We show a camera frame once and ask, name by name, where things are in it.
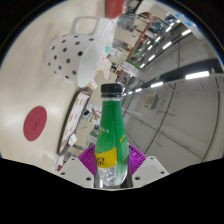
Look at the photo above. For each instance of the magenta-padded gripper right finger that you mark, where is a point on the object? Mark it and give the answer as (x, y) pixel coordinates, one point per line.
(150, 170)

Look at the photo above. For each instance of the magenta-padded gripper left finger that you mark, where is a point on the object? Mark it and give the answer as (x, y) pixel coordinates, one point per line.
(78, 171)

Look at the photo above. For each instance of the green drink bottle black cap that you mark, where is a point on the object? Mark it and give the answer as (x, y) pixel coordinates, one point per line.
(111, 133)

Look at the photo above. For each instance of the crumpled white napkin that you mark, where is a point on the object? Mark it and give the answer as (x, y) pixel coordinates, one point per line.
(72, 140)

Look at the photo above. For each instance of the flat round red coaster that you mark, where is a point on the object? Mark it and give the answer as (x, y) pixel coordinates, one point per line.
(35, 123)

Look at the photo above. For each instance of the ceiling air conditioner unit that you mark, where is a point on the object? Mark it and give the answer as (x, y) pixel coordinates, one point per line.
(150, 100)

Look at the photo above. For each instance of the ceiling lights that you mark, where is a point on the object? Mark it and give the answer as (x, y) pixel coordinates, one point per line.
(196, 75)

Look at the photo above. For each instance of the white polka dot mug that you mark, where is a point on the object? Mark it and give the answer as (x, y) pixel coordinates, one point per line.
(68, 53)

